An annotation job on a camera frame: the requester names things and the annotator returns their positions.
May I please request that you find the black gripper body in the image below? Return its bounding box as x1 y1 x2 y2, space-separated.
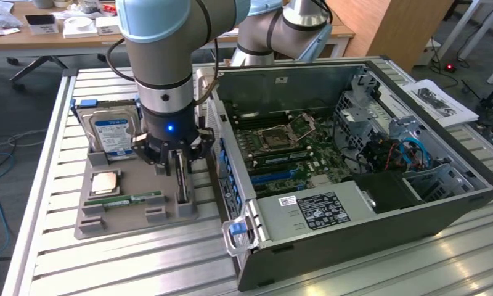
141 104 200 154

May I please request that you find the graphics card with black fan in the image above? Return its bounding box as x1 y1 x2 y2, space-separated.
171 149 189 206

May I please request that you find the hard disk in blue caddy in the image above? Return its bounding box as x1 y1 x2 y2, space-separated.
71 97 147 163

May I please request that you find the grey parts rack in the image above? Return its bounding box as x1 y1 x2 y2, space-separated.
73 117 200 241

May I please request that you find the silver CPU chip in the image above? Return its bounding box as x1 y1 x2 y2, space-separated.
89 171 123 197

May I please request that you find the CPU socket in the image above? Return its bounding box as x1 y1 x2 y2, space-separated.
257 126 299 149

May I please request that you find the green RAM stick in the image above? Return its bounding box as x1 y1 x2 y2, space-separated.
84 191 164 207

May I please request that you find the metal socket cover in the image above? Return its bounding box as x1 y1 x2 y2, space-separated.
287 112 319 143

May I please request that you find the green motherboard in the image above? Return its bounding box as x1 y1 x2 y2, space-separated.
232 112 353 198

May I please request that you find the grey power supply unit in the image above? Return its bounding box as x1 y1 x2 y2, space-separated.
256 180 375 241

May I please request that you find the metal drive cage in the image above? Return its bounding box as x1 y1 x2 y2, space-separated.
335 89 396 149

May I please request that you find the plain white box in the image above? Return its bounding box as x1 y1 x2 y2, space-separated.
95 15 123 36

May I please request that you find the black chair base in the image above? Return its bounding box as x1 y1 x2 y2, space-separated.
9 54 108 92

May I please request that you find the white tape roll on box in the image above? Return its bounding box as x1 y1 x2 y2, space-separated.
61 17 100 39

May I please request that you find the white box with black top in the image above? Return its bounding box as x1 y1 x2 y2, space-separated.
24 14 61 36

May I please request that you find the black open PC case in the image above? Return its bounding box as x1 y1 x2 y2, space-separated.
195 60 493 292

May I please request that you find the wooden desk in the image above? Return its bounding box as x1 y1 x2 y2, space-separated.
0 0 357 67

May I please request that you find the clear plastic bag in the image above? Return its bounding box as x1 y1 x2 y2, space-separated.
0 0 25 28

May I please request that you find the stack of printed papers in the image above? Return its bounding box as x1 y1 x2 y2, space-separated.
400 78 480 129

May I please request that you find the metal disk bay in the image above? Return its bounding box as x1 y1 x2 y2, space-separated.
403 163 476 203

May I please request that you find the wooden cabinet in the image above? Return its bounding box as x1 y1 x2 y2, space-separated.
327 0 456 72

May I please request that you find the black tripod stand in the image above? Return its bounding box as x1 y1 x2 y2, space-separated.
463 61 493 146

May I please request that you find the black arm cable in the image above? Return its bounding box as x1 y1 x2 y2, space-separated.
105 0 223 104

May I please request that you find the red wire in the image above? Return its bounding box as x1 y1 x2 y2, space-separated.
385 143 412 170

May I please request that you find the blue wire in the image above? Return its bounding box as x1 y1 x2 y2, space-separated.
397 137 432 170

